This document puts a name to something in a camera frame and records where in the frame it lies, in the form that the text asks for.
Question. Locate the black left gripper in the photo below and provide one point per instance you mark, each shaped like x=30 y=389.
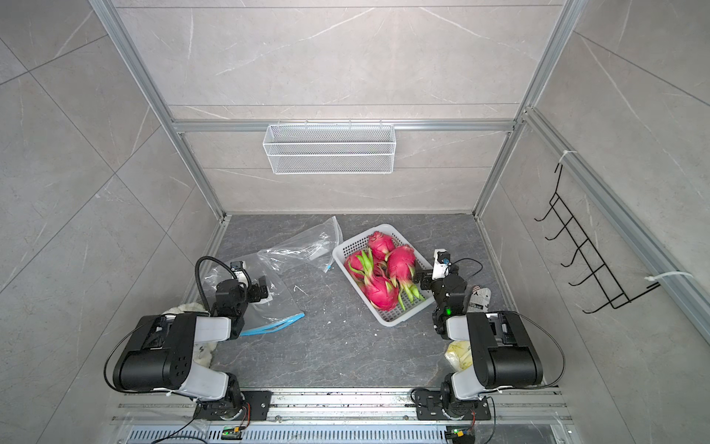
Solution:
x=252 y=289

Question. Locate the white wire mesh wall basket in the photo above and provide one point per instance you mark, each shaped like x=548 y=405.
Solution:
x=333 y=148

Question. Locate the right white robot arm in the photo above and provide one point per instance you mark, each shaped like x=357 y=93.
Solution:
x=502 y=354

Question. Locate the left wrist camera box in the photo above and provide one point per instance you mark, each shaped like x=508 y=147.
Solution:
x=241 y=275

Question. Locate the yellow-green packaged snack bag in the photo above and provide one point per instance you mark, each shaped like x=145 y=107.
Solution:
x=458 y=355

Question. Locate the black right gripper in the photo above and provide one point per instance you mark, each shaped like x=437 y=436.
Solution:
x=427 y=280

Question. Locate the white perforated plastic basket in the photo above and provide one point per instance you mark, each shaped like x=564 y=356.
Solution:
x=405 y=309

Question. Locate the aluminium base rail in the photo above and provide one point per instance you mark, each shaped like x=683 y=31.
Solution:
x=348 y=415

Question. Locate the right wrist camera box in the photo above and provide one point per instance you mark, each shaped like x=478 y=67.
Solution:
x=442 y=262

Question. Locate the stars and stripes patterned can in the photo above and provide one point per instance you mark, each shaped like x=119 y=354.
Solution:
x=479 y=300

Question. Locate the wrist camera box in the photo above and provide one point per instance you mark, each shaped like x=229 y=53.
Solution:
x=442 y=262
x=241 y=275

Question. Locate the pink dragon fruit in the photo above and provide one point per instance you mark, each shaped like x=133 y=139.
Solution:
x=361 y=265
x=381 y=293
x=401 y=264
x=381 y=245

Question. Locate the white plush teddy bear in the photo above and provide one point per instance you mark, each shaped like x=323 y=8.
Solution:
x=202 y=350

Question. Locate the black wire wall hook rack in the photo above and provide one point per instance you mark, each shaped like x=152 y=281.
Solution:
x=585 y=252

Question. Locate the zip-top bag with blue seal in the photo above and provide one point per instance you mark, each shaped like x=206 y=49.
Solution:
x=231 y=298

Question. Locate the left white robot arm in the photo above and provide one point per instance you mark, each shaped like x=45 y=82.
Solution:
x=158 y=357

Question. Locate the zip-top bag with dragon fruit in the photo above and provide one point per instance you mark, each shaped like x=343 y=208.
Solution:
x=313 y=247

